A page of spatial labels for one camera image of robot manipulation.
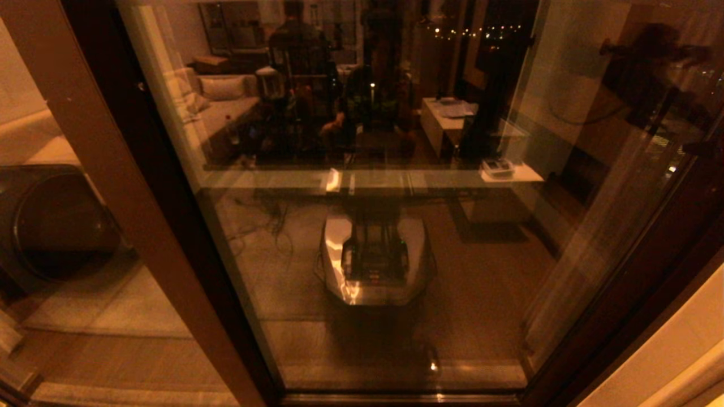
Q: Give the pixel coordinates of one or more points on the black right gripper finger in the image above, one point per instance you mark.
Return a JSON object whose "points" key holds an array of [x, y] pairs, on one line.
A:
{"points": [[704, 151]]}

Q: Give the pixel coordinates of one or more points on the brown framed sliding glass door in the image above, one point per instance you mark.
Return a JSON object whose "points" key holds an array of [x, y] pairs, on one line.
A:
{"points": [[464, 282]]}

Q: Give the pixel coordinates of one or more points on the dark balcony railing with knob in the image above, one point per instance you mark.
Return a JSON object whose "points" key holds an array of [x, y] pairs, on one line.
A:
{"points": [[588, 161]]}

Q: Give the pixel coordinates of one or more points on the black aluminum extrusion rail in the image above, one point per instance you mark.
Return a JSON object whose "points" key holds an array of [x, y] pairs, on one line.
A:
{"points": [[396, 400]]}

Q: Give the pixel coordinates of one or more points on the brown framed fixed glass panel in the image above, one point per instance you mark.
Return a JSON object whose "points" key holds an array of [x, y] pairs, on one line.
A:
{"points": [[113, 169]]}

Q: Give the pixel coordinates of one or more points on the dark brown door frame jamb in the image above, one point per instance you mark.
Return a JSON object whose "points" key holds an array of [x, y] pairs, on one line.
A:
{"points": [[639, 316]]}

